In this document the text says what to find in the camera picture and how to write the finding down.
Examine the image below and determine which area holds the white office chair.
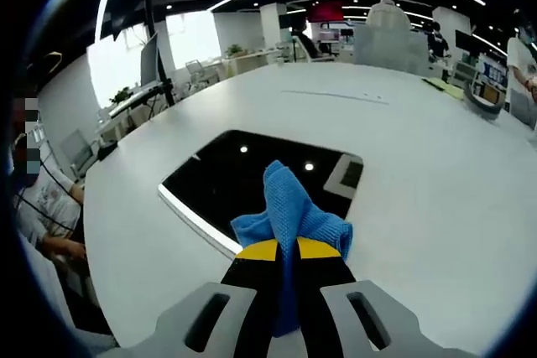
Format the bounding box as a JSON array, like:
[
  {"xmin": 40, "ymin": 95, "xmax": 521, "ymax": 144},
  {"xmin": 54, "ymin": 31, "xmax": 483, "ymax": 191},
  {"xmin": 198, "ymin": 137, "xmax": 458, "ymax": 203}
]
[{"xmin": 184, "ymin": 59, "xmax": 220, "ymax": 85}]

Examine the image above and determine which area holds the grey partition panel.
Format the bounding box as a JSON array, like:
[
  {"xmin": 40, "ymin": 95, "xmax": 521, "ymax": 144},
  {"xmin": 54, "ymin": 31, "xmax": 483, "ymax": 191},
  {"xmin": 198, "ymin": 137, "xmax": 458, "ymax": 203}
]
[{"xmin": 353, "ymin": 23, "xmax": 432, "ymax": 73}]

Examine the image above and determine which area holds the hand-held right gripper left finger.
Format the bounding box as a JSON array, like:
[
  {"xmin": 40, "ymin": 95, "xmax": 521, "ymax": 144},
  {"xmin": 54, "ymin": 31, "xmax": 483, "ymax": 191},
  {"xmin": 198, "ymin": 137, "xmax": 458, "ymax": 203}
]
[{"xmin": 154, "ymin": 238, "xmax": 281, "ymax": 358}]

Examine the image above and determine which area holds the yellow paper sheet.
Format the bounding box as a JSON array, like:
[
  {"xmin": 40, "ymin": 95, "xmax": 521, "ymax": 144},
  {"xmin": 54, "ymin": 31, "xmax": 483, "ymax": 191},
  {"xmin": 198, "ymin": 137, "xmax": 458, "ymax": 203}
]
[{"xmin": 420, "ymin": 76, "xmax": 465, "ymax": 101}]

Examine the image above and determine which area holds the grey headset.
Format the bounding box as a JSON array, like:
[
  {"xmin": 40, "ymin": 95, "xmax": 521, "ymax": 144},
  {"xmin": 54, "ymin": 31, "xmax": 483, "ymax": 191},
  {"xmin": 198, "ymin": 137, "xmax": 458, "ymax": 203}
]
[{"xmin": 462, "ymin": 80, "xmax": 505, "ymax": 122}]

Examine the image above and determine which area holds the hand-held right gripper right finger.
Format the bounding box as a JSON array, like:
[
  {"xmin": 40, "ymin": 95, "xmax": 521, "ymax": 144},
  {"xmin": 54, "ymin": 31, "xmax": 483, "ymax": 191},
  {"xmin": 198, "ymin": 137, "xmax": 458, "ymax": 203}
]
[{"xmin": 293, "ymin": 236, "xmax": 425, "ymax": 358}]

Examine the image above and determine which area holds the blue cleaning cloth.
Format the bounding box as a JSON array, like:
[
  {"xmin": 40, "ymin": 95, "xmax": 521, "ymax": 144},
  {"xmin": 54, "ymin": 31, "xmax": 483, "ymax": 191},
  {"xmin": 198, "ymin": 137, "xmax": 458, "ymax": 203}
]
[{"xmin": 230, "ymin": 159, "xmax": 354, "ymax": 339}]

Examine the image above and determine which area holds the red display screen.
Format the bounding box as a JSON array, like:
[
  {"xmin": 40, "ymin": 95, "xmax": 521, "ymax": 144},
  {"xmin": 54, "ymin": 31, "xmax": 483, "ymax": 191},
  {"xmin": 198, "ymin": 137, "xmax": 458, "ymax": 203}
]
[{"xmin": 307, "ymin": 0, "xmax": 346, "ymax": 24}]

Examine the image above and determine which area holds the potted plant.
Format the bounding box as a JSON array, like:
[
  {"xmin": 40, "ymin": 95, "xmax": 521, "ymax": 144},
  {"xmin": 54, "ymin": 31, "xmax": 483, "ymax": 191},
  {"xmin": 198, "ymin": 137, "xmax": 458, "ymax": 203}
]
[{"xmin": 108, "ymin": 86, "xmax": 134, "ymax": 106}]

